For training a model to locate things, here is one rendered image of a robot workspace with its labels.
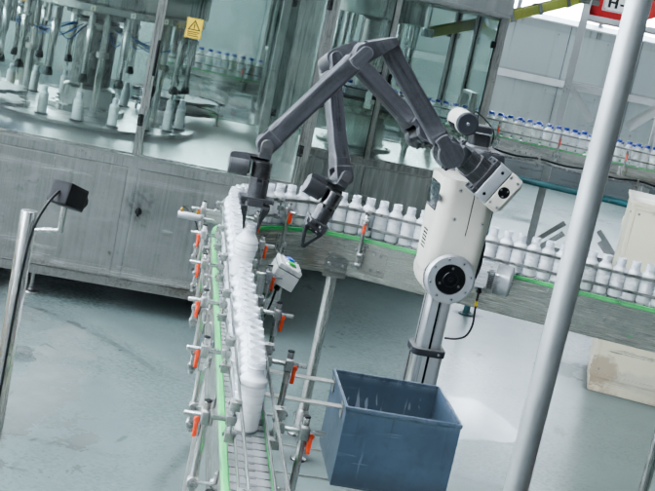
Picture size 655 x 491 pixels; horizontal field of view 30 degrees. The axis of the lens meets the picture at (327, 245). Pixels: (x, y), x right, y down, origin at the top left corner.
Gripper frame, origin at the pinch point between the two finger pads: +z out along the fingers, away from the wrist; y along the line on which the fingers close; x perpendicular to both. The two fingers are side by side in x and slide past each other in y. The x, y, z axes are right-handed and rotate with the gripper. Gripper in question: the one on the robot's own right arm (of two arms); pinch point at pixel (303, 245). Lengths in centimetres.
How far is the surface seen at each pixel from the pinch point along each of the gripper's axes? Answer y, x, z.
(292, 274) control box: 3.8, 1.4, 9.3
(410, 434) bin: 81, 35, 17
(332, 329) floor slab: -344, 107, 86
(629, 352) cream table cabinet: -302, 259, 0
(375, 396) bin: 51, 31, 20
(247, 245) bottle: 30.8, -19.7, 4.0
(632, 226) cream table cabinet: -309, 219, -64
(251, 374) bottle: 125, -18, 12
